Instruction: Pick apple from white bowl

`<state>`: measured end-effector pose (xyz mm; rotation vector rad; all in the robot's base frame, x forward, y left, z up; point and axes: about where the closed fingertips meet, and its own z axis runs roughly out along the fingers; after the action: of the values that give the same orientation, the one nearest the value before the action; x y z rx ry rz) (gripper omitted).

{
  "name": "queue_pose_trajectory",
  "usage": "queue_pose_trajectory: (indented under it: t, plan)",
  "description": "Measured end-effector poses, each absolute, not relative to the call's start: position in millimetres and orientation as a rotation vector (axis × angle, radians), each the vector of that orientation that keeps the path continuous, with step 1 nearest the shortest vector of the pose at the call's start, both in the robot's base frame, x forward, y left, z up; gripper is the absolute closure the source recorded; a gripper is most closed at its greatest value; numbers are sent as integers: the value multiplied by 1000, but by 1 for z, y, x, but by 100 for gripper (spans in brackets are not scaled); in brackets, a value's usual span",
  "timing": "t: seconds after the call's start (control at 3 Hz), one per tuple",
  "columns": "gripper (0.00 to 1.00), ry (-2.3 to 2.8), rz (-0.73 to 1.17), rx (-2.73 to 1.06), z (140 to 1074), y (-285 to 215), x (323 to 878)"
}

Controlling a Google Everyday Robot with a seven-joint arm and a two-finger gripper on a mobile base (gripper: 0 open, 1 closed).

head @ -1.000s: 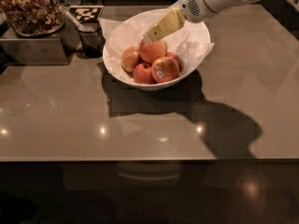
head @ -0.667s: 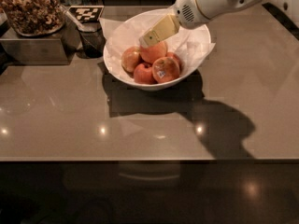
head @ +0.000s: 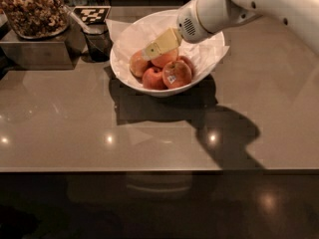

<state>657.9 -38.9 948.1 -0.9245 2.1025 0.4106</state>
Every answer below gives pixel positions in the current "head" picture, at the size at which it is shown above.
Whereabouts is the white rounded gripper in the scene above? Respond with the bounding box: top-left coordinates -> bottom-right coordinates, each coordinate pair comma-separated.
142,0 -> 211,61

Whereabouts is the red apple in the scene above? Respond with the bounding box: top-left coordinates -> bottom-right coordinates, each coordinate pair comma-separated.
130,51 -> 152,78
142,67 -> 166,91
177,55 -> 194,75
152,49 -> 178,68

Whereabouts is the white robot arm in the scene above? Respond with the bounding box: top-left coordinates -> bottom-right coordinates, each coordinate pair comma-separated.
142,0 -> 319,61

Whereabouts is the front apple with sticker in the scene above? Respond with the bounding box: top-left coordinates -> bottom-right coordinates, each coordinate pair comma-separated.
162,60 -> 192,89

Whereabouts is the white ceramic bowl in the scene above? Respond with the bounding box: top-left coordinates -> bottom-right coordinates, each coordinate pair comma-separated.
109,9 -> 226,99

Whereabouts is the white paper liner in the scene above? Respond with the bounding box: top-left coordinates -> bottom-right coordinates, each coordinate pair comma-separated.
105,8 -> 230,88

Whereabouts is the dark glass cup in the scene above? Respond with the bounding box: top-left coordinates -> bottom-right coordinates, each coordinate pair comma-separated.
84,25 -> 113,62

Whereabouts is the black white fiducial marker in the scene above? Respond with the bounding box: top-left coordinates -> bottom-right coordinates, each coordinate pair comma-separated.
73,6 -> 111,25

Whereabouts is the glass container of nuts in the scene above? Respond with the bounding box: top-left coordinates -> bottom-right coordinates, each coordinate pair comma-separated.
0,0 -> 69,40

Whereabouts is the metal scoop with handle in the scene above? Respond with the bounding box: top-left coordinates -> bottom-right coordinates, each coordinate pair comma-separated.
64,6 -> 99,34

